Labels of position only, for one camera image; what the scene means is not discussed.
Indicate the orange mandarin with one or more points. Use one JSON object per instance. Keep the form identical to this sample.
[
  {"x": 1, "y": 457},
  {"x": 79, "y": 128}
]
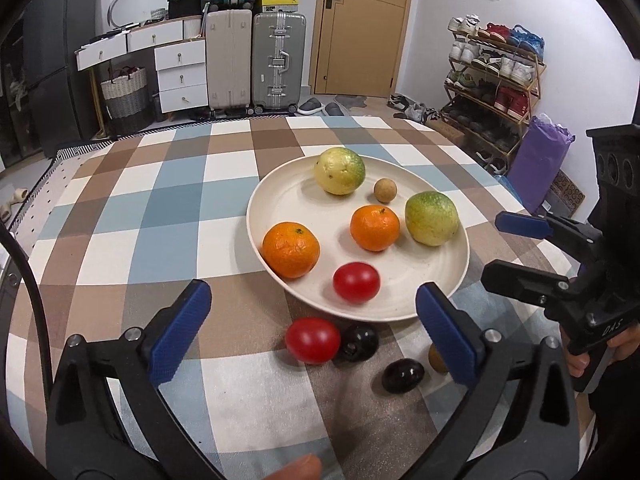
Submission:
[
  {"x": 375, "y": 228},
  {"x": 291, "y": 250}
]

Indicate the red tomato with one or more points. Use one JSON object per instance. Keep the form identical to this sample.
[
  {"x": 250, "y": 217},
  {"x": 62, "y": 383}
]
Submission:
[
  {"x": 312, "y": 340},
  {"x": 356, "y": 282}
]

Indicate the person's right hand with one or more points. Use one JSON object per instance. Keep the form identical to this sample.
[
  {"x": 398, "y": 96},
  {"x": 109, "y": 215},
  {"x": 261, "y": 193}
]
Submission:
[{"x": 577, "y": 360}]

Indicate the black storage box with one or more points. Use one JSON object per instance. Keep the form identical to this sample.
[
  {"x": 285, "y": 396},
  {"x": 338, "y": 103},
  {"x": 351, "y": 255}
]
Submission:
[{"x": 185, "y": 7}]

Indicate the wooden door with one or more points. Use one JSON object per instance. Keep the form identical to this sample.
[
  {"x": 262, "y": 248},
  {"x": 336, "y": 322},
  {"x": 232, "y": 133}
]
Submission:
[{"x": 360, "y": 35}]

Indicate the wooden shoe rack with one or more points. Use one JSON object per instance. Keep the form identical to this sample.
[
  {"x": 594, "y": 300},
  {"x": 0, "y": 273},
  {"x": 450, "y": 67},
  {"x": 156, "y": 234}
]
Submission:
[{"x": 535, "y": 85}]

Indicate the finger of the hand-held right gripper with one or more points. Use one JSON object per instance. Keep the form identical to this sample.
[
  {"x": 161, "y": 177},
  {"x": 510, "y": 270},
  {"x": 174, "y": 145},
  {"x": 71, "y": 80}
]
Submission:
[
  {"x": 522, "y": 225},
  {"x": 520, "y": 280}
]

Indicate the dark purple plum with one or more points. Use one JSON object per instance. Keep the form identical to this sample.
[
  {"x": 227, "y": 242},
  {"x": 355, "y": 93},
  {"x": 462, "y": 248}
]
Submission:
[
  {"x": 402, "y": 376},
  {"x": 359, "y": 342}
]

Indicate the white dotted rug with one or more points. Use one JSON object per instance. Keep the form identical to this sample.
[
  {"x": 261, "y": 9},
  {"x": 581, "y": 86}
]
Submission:
[{"x": 50, "y": 175}]

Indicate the brown doormat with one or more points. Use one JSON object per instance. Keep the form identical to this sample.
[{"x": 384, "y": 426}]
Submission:
[{"x": 565, "y": 192}]

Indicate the silver suitcase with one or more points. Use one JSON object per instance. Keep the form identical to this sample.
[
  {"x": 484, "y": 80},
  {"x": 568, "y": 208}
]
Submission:
[{"x": 277, "y": 50}]

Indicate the brown longan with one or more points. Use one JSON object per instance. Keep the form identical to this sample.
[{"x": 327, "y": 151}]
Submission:
[
  {"x": 385, "y": 190},
  {"x": 436, "y": 360}
]

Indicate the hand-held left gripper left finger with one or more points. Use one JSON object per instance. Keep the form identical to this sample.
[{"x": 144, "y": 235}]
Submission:
[{"x": 180, "y": 332}]

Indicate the shoe rack with shoes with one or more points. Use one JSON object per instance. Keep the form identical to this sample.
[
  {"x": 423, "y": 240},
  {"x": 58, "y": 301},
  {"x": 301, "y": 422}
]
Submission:
[{"x": 495, "y": 70}]

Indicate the grey sneakers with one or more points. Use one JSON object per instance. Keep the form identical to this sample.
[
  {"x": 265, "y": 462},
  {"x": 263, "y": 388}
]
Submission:
[{"x": 412, "y": 107}]

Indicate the silver oval frame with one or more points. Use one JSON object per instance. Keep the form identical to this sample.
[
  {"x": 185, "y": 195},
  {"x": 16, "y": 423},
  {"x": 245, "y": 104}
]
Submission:
[{"x": 116, "y": 2}]

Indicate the white dresser with drawers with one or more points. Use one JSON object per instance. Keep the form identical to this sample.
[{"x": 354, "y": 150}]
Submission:
[{"x": 180, "y": 75}]

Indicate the white slippers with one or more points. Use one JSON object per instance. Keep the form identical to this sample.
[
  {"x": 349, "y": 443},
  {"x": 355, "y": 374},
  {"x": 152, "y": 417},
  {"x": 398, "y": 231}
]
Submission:
[{"x": 12, "y": 202}]

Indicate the person's left hand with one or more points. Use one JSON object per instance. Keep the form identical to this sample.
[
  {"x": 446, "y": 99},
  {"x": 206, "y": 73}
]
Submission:
[{"x": 297, "y": 470}]

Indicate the green-yellow citrus small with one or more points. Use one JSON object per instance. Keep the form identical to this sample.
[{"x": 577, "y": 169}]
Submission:
[{"x": 340, "y": 170}]

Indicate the beige suitcase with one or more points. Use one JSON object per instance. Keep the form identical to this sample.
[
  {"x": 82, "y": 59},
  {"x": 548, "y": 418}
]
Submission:
[{"x": 227, "y": 60}]

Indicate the black refrigerator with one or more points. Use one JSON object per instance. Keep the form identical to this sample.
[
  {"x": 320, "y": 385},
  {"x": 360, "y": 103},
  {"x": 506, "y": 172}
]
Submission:
[{"x": 60, "y": 60}]

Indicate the cream round plate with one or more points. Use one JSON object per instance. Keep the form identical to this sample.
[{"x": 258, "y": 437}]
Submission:
[{"x": 325, "y": 225}]

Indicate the purple bag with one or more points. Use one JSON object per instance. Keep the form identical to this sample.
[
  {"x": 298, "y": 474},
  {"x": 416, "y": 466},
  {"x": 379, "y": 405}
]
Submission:
[{"x": 537, "y": 165}]

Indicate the wicker basket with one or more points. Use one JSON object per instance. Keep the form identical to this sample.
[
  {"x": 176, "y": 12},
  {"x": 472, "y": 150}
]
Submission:
[{"x": 125, "y": 95}]

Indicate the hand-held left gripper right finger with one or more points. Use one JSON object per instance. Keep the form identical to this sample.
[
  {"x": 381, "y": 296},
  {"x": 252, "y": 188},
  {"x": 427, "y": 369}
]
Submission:
[{"x": 445, "y": 335}]

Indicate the grey slippers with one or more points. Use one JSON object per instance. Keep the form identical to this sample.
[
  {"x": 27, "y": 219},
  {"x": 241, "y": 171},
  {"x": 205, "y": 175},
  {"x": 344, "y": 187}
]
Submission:
[{"x": 320, "y": 107}]

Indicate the green-yellow citrus large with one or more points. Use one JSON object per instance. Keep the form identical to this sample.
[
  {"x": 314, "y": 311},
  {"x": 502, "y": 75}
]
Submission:
[{"x": 431, "y": 218}]

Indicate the yellow black shoe box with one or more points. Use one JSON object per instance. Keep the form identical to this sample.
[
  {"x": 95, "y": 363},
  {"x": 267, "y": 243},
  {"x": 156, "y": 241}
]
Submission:
[{"x": 280, "y": 5}]

